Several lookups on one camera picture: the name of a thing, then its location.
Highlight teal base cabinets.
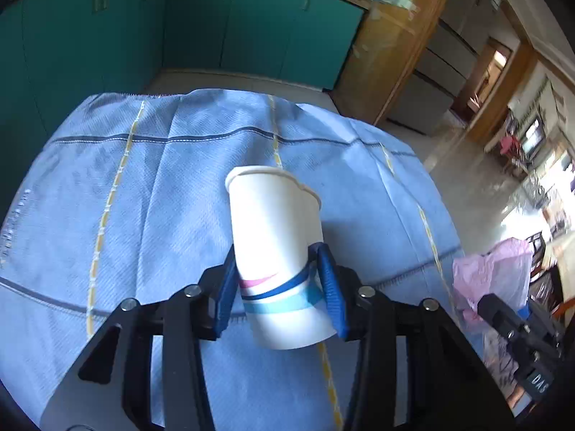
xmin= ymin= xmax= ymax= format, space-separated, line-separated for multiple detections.
xmin=0 ymin=0 xmax=365 ymax=207

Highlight white paper cup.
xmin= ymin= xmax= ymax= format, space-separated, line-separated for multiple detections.
xmin=225 ymin=166 xmax=337 ymax=351

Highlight grey refrigerator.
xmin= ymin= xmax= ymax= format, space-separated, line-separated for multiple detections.
xmin=386 ymin=0 xmax=506 ymax=136

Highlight pink plastic bag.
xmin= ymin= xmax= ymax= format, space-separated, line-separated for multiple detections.
xmin=451 ymin=238 xmax=533 ymax=396

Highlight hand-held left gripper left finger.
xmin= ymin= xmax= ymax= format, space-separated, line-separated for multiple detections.
xmin=40 ymin=245 xmax=239 ymax=431

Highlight blue checked cloth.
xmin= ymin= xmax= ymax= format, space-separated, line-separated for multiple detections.
xmin=0 ymin=90 xmax=463 ymax=431

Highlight wooden glass door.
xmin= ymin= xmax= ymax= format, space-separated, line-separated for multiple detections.
xmin=330 ymin=0 xmax=461 ymax=126

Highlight wooden door frame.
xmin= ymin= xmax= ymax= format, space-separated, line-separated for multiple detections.
xmin=449 ymin=22 xmax=546 ymax=144

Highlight pink chair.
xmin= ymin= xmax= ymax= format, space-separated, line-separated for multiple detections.
xmin=498 ymin=130 xmax=524 ymax=163

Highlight television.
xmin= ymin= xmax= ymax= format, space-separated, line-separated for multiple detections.
xmin=523 ymin=117 xmax=547 ymax=153

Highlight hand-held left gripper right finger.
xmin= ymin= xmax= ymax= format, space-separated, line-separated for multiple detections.
xmin=308 ymin=242 xmax=515 ymax=431

